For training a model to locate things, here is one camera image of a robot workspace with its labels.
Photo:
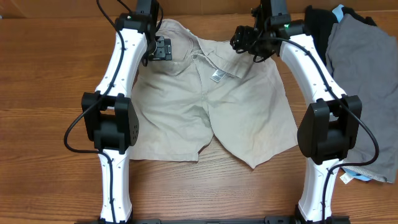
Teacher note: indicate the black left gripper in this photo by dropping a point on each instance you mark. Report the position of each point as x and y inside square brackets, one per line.
[163, 50]

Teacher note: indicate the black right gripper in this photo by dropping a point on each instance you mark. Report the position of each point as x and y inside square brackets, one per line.
[241, 40]

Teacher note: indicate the beige khaki shorts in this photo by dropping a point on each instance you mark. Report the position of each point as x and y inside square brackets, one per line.
[209, 91]

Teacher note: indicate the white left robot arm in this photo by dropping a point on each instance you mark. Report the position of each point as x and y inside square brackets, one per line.
[110, 119]

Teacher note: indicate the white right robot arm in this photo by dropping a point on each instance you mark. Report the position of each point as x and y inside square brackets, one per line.
[328, 129]

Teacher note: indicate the black garment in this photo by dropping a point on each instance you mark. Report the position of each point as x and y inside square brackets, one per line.
[319, 23]

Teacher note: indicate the light blue garment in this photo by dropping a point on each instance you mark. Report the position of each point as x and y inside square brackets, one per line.
[339, 15]

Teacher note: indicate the grey garment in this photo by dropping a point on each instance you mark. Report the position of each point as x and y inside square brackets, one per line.
[363, 61]

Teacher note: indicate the white garment tag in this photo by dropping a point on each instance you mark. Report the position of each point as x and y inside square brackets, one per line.
[346, 178]

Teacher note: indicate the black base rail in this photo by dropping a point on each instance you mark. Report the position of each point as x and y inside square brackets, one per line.
[211, 221]

